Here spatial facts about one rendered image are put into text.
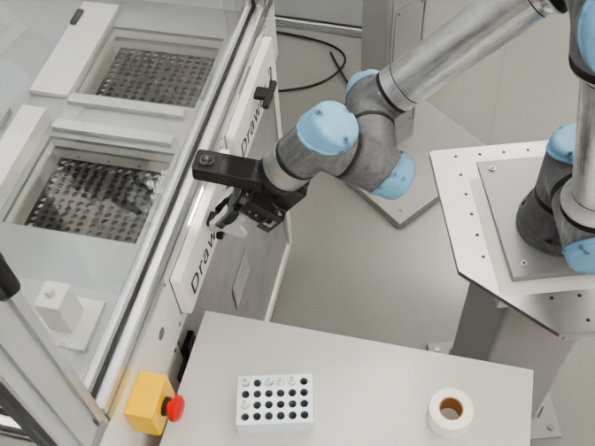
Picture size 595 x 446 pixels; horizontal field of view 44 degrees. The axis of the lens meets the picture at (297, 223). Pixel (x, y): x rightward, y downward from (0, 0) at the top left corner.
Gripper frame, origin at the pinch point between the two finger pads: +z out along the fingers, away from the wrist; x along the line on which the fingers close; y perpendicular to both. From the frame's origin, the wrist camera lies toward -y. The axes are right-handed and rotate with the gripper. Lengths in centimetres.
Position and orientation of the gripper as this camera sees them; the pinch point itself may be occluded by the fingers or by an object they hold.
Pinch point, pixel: (213, 217)
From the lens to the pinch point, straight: 127.8
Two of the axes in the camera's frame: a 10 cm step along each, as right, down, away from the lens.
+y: 8.3, 4.6, 3.2
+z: -5.2, 4.0, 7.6
